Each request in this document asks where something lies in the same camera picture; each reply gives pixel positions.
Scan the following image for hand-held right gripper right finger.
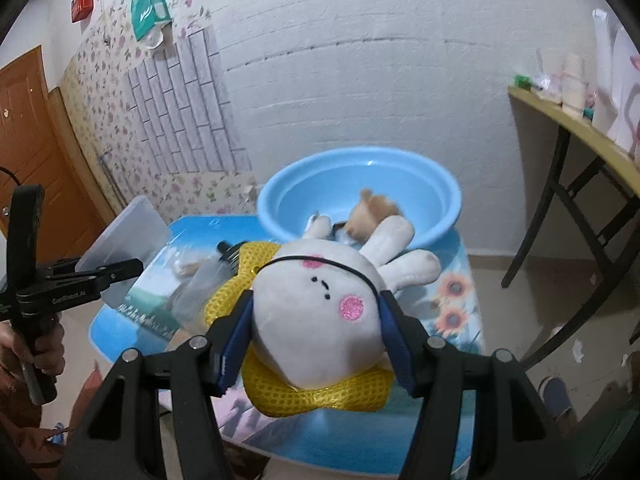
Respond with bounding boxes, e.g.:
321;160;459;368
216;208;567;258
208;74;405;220
377;290;583;480

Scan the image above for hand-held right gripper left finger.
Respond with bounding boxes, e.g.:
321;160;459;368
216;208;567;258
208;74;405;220
57;290;261;480

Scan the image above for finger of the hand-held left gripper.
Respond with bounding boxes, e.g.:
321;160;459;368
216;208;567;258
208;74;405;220
75;258;144;305
46;258;92;277

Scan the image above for clear plastic box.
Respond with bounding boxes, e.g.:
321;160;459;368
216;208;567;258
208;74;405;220
79;195;174;312

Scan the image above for clear bag with brown contents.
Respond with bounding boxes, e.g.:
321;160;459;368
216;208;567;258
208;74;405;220
170;255;237;333

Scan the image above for white rabbit plush yellow dress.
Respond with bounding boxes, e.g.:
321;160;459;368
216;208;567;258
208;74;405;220
202;217;442;418

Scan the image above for light blue plastic basin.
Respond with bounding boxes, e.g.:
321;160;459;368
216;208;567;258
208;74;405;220
256;146;463;251

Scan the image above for person's left hand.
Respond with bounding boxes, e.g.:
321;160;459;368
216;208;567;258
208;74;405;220
0;320;67;392

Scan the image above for grey metal rods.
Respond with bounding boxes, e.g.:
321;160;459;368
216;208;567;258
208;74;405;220
97;147;127;212

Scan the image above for reddish brown cloth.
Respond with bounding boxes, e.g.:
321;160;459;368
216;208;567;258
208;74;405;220
74;364;107;412

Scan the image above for brown wooden door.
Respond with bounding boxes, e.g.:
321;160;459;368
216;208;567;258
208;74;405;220
0;45;108;267

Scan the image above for small brown plush toy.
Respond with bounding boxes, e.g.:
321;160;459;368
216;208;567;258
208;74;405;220
345;189;402;242

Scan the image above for grey blue slipper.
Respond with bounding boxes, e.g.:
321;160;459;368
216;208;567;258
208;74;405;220
539;376;574;421

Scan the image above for green hanging bag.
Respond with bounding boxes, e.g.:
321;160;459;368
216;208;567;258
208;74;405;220
130;0;174;52

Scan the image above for yellow folding table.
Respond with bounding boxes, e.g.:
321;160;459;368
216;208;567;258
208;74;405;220
501;85;640;376

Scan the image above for red wall box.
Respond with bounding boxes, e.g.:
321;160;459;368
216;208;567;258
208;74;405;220
70;0;96;24

